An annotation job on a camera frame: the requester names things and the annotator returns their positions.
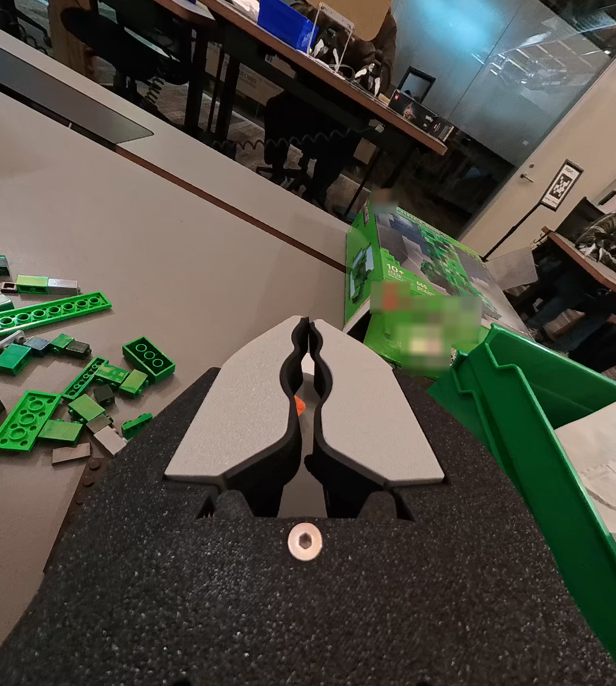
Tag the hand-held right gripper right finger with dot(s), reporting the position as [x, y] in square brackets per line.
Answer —
[377, 423]

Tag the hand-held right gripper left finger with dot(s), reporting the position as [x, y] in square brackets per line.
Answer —
[233, 423]

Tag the pile of green bricks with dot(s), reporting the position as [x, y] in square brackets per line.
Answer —
[29, 375]

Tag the grey desk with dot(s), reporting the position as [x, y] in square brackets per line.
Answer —
[152, 241]

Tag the orange brick separator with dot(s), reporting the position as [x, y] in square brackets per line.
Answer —
[299, 405]

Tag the green brick with three holes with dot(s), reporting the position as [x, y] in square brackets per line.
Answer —
[150, 358]

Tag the green plastic bin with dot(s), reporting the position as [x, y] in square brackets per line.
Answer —
[522, 418]

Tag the dark brown studded plate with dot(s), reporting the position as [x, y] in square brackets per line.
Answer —
[88, 479]

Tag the green cardboard toy box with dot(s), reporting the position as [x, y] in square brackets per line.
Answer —
[388, 252]

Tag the long green plate with holes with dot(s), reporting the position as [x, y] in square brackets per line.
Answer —
[45, 311]

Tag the white printed paper bags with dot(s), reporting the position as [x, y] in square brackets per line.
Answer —
[608, 455]

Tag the wooden edged work table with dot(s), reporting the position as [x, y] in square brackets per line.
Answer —
[597, 268]
[297, 48]

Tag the black office chair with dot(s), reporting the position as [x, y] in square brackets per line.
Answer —
[131, 37]
[308, 139]
[578, 217]

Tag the printed marker sign on stand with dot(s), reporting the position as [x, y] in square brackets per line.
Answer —
[562, 185]

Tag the dark toy box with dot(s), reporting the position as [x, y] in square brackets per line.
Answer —
[420, 115]

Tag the small black framed screen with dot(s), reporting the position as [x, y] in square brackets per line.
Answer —
[416, 84]

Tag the frosted glass door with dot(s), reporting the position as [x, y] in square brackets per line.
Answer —
[570, 134]

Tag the clear acrylic stand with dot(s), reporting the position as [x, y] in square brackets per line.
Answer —
[335, 32]

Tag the blue plastic bin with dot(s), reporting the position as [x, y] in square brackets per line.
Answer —
[286, 21]

